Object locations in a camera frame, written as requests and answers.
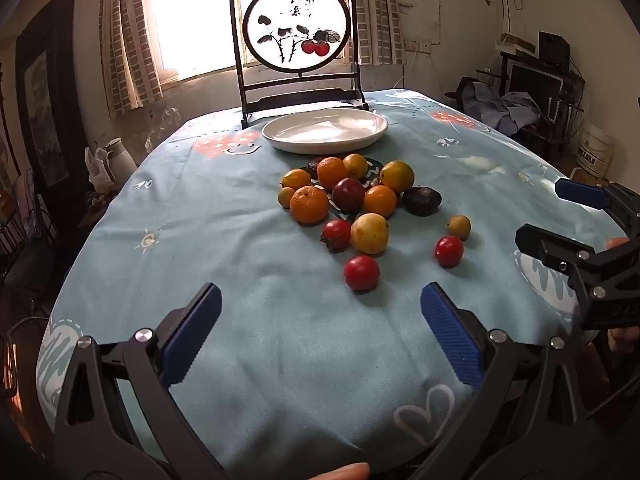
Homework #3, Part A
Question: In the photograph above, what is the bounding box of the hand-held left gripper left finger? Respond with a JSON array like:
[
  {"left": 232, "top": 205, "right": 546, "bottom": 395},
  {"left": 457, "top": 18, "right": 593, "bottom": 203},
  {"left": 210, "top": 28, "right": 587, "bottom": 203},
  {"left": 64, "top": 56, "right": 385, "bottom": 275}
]
[{"left": 50, "top": 282, "right": 226, "bottom": 480}]

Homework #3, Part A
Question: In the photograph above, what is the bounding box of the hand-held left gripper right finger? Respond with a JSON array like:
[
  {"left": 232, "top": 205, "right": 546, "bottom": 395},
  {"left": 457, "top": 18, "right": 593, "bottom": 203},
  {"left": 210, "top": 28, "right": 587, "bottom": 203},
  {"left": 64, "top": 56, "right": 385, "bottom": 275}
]
[{"left": 420, "top": 282, "right": 626, "bottom": 480}]

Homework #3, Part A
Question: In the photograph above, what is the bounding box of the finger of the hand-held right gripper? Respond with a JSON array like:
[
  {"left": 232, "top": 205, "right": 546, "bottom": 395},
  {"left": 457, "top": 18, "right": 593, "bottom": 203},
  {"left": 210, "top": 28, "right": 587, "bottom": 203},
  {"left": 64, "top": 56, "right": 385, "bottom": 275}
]
[
  {"left": 515, "top": 224, "right": 640, "bottom": 332},
  {"left": 555, "top": 178, "right": 640, "bottom": 241}
]

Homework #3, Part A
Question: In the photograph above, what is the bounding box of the red cherry tomato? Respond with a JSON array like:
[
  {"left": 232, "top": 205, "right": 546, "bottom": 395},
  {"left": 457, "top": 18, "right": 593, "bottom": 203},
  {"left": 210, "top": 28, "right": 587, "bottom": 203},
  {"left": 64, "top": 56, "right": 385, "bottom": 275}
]
[
  {"left": 343, "top": 255, "right": 381, "bottom": 292},
  {"left": 434, "top": 235, "right": 464, "bottom": 268}
]

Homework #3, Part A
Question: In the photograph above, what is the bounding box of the small yellow round fruit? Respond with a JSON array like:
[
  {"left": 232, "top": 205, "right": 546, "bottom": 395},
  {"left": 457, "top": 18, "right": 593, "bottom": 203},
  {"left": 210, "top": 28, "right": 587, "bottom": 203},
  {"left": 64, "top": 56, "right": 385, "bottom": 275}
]
[{"left": 447, "top": 215, "right": 472, "bottom": 240}]

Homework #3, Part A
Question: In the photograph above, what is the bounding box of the yellow lemon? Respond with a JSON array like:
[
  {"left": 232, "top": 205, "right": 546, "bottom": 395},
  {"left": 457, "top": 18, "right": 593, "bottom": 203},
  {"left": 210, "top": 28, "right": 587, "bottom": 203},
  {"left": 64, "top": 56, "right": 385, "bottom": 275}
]
[{"left": 350, "top": 213, "right": 390, "bottom": 255}]

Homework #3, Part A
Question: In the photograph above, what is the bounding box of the medium orange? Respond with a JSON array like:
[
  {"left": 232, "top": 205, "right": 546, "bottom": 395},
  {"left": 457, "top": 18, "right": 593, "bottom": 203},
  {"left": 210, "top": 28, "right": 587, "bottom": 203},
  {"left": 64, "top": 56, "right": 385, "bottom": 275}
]
[{"left": 363, "top": 185, "right": 398, "bottom": 218}]

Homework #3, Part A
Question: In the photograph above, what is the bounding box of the red tomato with calyx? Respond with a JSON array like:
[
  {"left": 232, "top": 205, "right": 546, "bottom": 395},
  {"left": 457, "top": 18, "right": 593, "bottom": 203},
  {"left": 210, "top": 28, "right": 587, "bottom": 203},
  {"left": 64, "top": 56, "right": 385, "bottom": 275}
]
[{"left": 320, "top": 219, "right": 353, "bottom": 253}]

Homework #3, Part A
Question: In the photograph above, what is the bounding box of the dark red plum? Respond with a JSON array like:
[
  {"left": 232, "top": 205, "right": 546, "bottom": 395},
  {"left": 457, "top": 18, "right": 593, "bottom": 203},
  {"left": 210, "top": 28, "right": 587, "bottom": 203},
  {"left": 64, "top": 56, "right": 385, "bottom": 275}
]
[{"left": 332, "top": 177, "right": 366, "bottom": 213}]

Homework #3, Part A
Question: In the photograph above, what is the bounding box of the small yellow-orange citrus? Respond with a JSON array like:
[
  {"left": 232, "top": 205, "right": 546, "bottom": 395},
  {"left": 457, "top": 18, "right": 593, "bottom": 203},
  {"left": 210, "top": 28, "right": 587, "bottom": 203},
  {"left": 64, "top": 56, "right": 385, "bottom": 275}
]
[{"left": 343, "top": 153, "right": 370, "bottom": 180}]

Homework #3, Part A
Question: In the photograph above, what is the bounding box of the orange mandarin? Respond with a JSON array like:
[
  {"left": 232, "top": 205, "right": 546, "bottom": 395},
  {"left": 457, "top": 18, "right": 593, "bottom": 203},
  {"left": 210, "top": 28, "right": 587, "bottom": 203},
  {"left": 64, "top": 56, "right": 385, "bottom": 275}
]
[{"left": 317, "top": 157, "right": 349, "bottom": 191}]

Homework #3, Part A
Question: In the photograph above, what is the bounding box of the white oval plate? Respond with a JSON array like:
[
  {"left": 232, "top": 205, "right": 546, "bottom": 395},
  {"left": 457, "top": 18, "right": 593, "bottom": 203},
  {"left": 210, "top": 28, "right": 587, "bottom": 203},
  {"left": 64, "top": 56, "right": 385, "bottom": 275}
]
[{"left": 261, "top": 110, "right": 390, "bottom": 156}]

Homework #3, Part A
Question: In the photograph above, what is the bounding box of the person's right hand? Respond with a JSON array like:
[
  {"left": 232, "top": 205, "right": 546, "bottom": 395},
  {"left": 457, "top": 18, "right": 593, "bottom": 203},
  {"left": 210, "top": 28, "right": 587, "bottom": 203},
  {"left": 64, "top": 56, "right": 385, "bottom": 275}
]
[{"left": 606, "top": 236, "right": 640, "bottom": 358}]

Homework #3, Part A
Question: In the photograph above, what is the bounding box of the person's left hand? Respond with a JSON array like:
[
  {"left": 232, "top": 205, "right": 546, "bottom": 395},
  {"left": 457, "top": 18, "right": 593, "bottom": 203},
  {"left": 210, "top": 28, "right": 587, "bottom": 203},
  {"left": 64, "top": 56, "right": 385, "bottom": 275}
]
[{"left": 295, "top": 462, "right": 372, "bottom": 480}]

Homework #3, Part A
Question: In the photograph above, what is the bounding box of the white plastic bucket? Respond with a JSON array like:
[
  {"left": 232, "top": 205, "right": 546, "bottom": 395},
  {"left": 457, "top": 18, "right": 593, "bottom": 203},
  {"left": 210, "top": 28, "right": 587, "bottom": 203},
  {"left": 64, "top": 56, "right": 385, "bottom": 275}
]
[{"left": 575, "top": 122, "right": 616, "bottom": 179}]

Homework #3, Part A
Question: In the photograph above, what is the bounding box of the light blue printed tablecloth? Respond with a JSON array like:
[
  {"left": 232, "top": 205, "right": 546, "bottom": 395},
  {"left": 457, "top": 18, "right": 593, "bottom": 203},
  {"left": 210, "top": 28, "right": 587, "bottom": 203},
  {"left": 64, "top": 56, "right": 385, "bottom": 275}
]
[{"left": 35, "top": 89, "right": 631, "bottom": 466}]

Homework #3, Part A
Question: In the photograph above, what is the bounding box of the pile of blue clothes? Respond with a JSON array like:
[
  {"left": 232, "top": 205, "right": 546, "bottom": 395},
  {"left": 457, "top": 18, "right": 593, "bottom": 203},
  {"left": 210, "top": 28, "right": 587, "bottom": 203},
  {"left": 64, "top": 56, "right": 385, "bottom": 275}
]
[{"left": 457, "top": 77, "right": 548, "bottom": 136}]

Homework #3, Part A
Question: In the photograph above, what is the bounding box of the black monitor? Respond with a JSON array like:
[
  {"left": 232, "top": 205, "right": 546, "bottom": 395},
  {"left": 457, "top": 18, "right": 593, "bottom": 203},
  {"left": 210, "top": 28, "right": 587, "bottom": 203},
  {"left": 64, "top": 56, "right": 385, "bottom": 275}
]
[{"left": 507, "top": 57, "right": 565, "bottom": 111}]

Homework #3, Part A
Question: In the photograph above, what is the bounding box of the black speaker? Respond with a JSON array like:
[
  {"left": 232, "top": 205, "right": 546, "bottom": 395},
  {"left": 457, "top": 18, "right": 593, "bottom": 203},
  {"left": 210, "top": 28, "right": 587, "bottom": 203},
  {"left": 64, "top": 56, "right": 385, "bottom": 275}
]
[{"left": 537, "top": 31, "right": 571, "bottom": 73}]

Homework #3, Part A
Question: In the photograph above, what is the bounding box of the large yellow-orange citrus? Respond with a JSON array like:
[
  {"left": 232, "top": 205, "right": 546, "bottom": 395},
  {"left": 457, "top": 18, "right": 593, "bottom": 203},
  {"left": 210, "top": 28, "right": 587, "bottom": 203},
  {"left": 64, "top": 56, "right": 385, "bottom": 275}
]
[{"left": 379, "top": 160, "right": 416, "bottom": 194}]

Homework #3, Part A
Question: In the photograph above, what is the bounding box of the large orange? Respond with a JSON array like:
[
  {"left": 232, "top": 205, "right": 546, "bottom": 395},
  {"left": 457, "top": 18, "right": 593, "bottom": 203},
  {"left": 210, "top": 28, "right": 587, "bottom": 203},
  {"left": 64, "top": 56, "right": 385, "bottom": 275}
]
[{"left": 290, "top": 186, "right": 331, "bottom": 225}]

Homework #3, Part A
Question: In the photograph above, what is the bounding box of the white plastic bag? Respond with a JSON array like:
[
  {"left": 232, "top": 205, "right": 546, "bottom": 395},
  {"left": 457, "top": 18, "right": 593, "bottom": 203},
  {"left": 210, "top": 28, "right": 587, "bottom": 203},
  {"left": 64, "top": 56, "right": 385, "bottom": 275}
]
[{"left": 84, "top": 146, "right": 117, "bottom": 195}]

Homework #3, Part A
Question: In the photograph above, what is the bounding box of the small orange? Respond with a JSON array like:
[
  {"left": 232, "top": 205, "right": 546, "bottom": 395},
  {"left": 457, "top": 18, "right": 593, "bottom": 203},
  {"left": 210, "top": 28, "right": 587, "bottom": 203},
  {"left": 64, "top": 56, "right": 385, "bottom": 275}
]
[{"left": 282, "top": 168, "right": 312, "bottom": 194}]

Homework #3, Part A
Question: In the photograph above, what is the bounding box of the white kettle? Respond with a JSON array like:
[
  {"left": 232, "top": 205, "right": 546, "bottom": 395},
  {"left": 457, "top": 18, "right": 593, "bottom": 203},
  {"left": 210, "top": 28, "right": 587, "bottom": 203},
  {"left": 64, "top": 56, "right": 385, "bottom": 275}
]
[{"left": 104, "top": 137, "right": 138, "bottom": 181}]

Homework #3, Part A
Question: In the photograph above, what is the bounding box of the checked curtain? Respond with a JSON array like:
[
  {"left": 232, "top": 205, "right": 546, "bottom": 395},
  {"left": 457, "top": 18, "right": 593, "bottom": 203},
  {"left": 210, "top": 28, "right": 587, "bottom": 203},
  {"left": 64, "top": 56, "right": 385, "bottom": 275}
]
[
  {"left": 340, "top": 0, "right": 406, "bottom": 66},
  {"left": 100, "top": 0, "right": 166, "bottom": 118}
]

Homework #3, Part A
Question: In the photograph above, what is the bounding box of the dark framed picture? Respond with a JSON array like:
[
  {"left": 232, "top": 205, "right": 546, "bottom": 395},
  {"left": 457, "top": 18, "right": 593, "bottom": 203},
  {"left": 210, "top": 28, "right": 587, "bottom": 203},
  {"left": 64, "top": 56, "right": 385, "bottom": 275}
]
[{"left": 15, "top": 0, "right": 93, "bottom": 196}]

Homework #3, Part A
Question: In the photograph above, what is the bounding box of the bright window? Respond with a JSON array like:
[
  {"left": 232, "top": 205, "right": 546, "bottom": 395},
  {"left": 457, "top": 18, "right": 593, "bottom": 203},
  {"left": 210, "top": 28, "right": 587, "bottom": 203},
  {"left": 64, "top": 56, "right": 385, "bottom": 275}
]
[{"left": 145, "top": 0, "right": 351, "bottom": 83}]

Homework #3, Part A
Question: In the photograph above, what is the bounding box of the dark wooden painted table screen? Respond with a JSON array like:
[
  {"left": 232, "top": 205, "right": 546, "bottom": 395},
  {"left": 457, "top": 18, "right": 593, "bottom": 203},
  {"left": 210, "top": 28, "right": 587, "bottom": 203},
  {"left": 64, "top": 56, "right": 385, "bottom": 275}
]
[{"left": 228, "top": 0, "right": 371, "bottom": 130}]

